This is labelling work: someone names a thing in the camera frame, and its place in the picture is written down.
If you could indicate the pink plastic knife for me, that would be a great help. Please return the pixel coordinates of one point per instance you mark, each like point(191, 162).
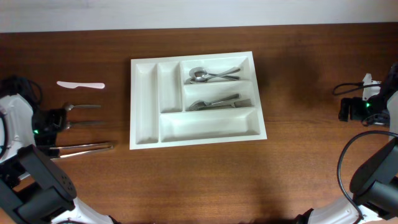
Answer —
point(72, 85)

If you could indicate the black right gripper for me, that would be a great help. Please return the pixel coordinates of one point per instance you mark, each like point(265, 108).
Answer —
point(354, 103)

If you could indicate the metal knife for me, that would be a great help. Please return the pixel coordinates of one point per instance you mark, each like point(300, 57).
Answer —
point(101, 145)
point(93, 151)

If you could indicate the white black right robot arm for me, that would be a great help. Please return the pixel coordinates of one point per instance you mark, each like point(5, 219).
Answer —
point(372, 194)

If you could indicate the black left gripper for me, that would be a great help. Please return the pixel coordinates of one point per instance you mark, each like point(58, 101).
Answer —
point(60, 115)

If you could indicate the large metal spoon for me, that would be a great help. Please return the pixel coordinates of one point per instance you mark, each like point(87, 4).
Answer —
point(208, 78)

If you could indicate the small metal teaspoon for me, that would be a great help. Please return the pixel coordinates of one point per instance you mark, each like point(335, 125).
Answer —
point(69, 107)
point(72, 124)

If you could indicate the white plastic cutlery tray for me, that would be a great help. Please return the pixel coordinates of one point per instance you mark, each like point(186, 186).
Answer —
point(160, 99)

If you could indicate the metal fork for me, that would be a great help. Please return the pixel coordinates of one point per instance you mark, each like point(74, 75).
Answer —
point(236, 104)
point(200, 103)

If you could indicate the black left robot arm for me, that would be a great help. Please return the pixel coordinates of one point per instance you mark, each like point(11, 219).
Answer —
point(33, 188)

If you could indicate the metal spoon in tray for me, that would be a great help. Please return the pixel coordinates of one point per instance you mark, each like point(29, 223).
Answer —
point(200, 76)

